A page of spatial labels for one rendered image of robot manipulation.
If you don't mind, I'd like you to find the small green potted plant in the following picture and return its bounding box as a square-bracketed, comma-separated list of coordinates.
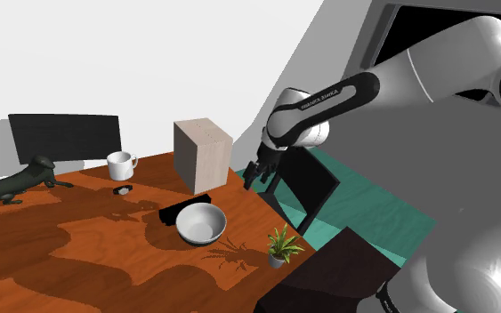
[266, 223, 306, 269]

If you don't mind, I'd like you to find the beige cardboard box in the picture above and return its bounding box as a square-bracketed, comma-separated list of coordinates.
[173, 116, 235, 197]

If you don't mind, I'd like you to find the white mug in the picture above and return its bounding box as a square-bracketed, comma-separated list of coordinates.
[106, 150, 140, 182]

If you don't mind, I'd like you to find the black flat remote control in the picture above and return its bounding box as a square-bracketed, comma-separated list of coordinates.
[158, 193, 214, 228]

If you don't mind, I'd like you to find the white bowl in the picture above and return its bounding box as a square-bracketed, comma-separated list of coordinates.
[174, 201, 228, 248]

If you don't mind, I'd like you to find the dark window with grey frame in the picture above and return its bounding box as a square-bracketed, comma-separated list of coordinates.
[359, 3, 501, 106]

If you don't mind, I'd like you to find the dark dog figure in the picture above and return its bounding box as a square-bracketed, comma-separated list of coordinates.
[0, 155, 75, 206]

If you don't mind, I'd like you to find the black computer monitor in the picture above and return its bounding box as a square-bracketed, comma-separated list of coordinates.
[7, 113, 123, 166]

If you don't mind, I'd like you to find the brown wooden desk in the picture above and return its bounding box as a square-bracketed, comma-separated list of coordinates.
[0, 150, 318, 313]

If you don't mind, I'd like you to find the black chair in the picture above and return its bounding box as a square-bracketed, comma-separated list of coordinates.
[257, 146, 342, 237]

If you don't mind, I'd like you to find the dark robot stand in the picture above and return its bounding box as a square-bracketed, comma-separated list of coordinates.
[253, 226, 403, 313]

